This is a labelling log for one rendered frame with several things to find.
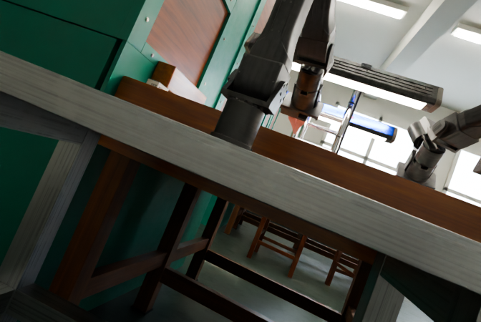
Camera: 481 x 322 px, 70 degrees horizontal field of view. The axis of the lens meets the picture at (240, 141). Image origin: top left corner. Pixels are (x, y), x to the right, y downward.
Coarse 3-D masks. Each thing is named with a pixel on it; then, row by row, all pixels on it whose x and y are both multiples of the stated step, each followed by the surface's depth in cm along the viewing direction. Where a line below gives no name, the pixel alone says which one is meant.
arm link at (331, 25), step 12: (324, 0) 67; (312, 12) 70; (324, 12) 69; (312, 24) 72; (324, 24) 70; (300, 36) 75; (312, 36) 74; (324, 36) 72; (300, 48) 77; (312, 48) 75; (324, 48) 74; (324, 60) 76
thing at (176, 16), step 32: (32, 0) 93; (64, 0) 90; (96, 0) 88; (128, 0) 86; (160, 0) 90; (192, 0) 107; (224, 0) 126; (256, 0) 157; (128, 32) 84; (160, 32) 98; (192, 32) 114; (224, 32) 135; (256, 32) 174; (192, 64) 123; (224, 64) 150
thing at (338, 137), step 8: (368, 64) 106; (352, 96) 122; (352, 104) 122; (352, 112) 122; (336, 120) 122; (344, 120) 121; (344, 128) 121; (296, 136) 124; (336, 136) 121; (344, 136) 121; (312, 144) 122; (336, 144) 120; (336, 152) 121
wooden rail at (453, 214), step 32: (128, 96) 86; (160, 96) 84; (160, 160) 81; (288, 160) 75; (320, 160) 73; (352, 160) 72; (224, 192) 76; (384, 192) 70; (416, 192) 69; (288, 224) 72; (448, 224) 66; (480, 224) 65
